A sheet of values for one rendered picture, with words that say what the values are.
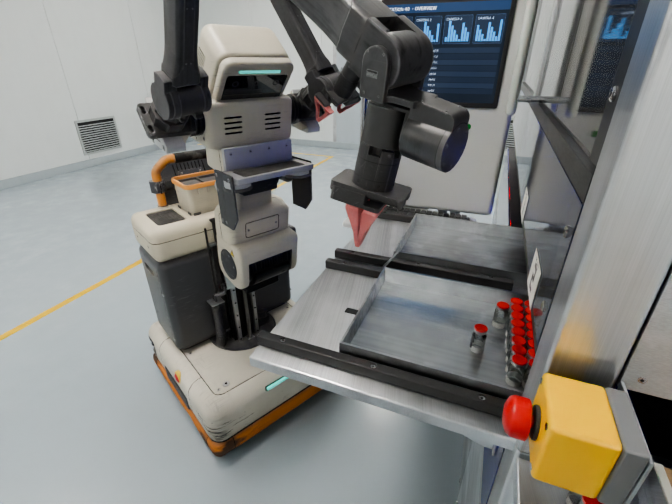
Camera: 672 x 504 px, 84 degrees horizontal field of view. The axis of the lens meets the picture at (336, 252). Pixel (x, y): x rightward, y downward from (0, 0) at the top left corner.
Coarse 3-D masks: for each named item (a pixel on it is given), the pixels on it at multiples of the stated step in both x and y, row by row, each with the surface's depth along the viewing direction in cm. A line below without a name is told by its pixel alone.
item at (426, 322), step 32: (384, 288) 78; (416, 288) 78; (448, 288) 75; (480, 288) 73; (352, 320) 63; (384, 320) 68; (416, 320) 68; (448, 320) 68; (480, 320) 68; (352, 352) 58; (384, 352) 61; (416, 352) 61; (448, 352) 61; (480, 384) 51
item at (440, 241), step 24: (432, 216) 106; (408, 240) 99; (432, 240) 99; (456, 240) 99; (480, 240) 99; (504, 240) 99; (432, 264) 84; (456, 264) 82; (480, 264) 87; (504, 264) 87
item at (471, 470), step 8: (496, 200) 228; (496, 208) 213; (496, 216) 196; (464, 440) 130; (472, 440) 102; (464, 448) 124; (472, 448) 98; (480, 448) 81; (464, 456) 118; (472, 456) 94; (480, 456) 79; (656, 456) 45; (464, 464) 113; (472, 464) 91; (480, 464) 76; (664, 464) 44; (464, 472) 108; (472, 472) 88; (480, 472) 74; (464, 480) 103; (472, 480) 85; (480, 480) 72; (464, 488) 99; (472, 488) 82; (480, 488) 70; (464, 496) 96; (472, 496) 80; (480, 496) 68
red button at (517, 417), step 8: (512, 400) 36; (520, 400) 36; (528, 400) 36; (504, 408) 37; (512, 408) 35; (520, 408) 35; (528, 408) 35; (504, 416) 36; (512, 416) 35; (520, 416) 35; (528, 416) 35; (504, 424) 36; (512, 424) 35; (520, 424) 35; (528, 424) 34; (512, 432) 35; (520, 432) 35; (528, 432) 34
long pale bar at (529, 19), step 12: (528, 0) 87; (528, 12) 87; (528, 24) 88; (528, 36) 89; (528, 48) 90; (516, 60) 92; (516, 72) 93; (516, 84) 94; (516, 96) 95; (528, 96) 95; (540, 96) 94; (516, 108) 97
